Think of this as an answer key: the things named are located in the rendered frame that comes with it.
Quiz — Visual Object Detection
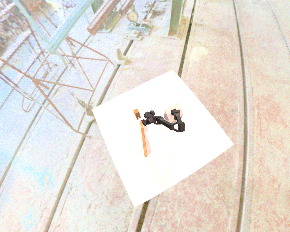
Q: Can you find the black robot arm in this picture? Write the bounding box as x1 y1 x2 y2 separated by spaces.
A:
144 109 185 132

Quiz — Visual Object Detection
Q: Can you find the wooden post with slot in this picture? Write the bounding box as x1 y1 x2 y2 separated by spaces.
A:
134 109 141 120

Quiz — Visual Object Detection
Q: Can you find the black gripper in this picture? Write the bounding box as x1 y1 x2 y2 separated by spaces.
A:
142 110 155 126

